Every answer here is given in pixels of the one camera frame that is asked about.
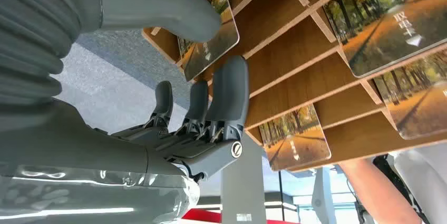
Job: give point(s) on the ribbed grey right arm sleeve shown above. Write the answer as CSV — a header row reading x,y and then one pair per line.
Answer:
x,y
31,34

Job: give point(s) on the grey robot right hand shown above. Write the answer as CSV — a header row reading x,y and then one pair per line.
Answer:
x,y
83,166

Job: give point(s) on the thin black pole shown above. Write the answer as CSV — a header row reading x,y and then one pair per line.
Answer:
x,y
280,194

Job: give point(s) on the white stand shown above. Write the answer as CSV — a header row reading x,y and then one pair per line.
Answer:
x,y
323,198

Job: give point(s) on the person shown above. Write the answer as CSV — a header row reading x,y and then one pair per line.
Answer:
x,y
427,180

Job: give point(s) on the wooden card rack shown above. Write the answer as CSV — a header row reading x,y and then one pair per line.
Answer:
x,y
297,75

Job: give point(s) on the grey pillar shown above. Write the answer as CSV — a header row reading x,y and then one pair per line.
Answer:
x,y
242,180

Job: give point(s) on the red bench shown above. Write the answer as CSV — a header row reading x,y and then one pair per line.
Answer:
x,y
204,216

